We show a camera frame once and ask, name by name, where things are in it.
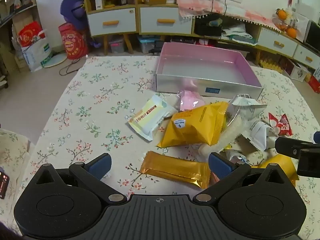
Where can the large yellow snack bag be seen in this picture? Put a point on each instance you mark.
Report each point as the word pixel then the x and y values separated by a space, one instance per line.
pixel 195 125

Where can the orange biscuit packet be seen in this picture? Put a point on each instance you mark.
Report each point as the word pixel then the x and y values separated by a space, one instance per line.
pixel 214 177

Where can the wooden bookshelf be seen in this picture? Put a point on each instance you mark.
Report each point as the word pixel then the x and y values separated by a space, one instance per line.
pixel 20 5

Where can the pink cardboard box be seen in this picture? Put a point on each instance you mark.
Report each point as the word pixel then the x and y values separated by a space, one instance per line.
pixel 200 55

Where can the white green shopping bag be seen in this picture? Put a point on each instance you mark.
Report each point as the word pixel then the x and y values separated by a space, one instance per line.
pixel 37 55

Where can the white printed carton box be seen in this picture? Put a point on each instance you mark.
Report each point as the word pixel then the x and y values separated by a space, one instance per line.
pixel 298 72

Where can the long low wooden cabinet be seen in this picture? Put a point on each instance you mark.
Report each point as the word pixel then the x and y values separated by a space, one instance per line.
pixel 165 28

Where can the red plastic bag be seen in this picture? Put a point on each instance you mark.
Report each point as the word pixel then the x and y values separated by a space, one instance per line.
pixel 28 33

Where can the pink patterned cloth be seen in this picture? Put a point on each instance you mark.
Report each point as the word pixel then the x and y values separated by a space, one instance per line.
pixel 200 5

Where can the pink snack packet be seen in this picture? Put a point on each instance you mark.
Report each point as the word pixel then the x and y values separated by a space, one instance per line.
pixel 191 102

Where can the black monitor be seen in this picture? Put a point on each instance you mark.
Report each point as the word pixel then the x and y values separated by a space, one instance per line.
pixel 313 36

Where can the tall wooden shelf cabinet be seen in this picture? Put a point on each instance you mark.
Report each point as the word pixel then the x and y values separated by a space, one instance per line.
pixel 112 30

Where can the round white stand base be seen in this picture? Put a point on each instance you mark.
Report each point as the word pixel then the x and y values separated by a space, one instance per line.
pixel 56 60

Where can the white silver snack packet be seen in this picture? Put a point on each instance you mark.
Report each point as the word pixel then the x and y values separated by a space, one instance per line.
pixel 246 105

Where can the red gift bag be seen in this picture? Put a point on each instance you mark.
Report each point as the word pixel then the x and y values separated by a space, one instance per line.
pixel 72 42

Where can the small white carton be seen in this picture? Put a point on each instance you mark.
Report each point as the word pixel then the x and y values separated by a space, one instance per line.
pixel 99 1

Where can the orange fruit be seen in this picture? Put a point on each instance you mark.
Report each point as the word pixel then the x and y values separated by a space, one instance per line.
pixel 291 31
pixel 281 13
pixel 282 25

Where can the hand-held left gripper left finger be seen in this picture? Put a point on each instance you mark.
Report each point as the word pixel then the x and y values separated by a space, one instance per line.
pixel 101 166

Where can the blue lid storage box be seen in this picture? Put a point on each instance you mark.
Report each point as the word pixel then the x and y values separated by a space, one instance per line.
pixel 147 45

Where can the floral covered seat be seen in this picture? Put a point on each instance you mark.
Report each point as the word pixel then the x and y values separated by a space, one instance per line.
pixel 12 155

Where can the black device red buttons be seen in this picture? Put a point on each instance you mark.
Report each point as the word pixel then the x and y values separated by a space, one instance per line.
pixel 3 182

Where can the pile of papers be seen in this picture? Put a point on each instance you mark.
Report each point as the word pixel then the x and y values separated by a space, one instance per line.
pixel 237 33

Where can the white printed snack packet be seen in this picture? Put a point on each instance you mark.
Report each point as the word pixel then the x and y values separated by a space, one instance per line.
pixel 260 135

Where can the gold snack bar packet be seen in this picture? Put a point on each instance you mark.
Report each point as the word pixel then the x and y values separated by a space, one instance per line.
pixel 175 168

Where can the clear storage box pink contents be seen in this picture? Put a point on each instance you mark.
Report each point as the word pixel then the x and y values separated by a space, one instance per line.
pixel 116 46

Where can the floral tablecloth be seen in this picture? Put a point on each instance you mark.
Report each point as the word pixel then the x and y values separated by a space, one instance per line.
pixel 100 105

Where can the clear rice cracker packet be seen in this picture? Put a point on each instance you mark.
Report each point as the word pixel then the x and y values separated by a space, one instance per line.
pixel 230 135

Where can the red snack packet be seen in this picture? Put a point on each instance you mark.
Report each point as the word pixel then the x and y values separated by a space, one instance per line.
pixel 281 125

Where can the yellow egg carton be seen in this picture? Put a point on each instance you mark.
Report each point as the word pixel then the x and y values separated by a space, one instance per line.
pixel 271 65

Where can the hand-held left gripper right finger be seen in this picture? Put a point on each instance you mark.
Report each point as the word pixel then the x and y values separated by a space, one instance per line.
pixel 220 163

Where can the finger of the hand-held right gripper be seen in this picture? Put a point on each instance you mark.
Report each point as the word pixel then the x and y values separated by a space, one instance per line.
pixel 287 146
pixel 317 137

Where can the small white blue packet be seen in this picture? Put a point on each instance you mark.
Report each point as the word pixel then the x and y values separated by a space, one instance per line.
pixel 236 158

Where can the small yellow snack packet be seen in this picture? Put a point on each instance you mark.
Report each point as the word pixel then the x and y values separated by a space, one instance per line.
pixel 282 165

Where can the cream snack packet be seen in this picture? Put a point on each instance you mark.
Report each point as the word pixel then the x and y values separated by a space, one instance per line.
pixel 150 115

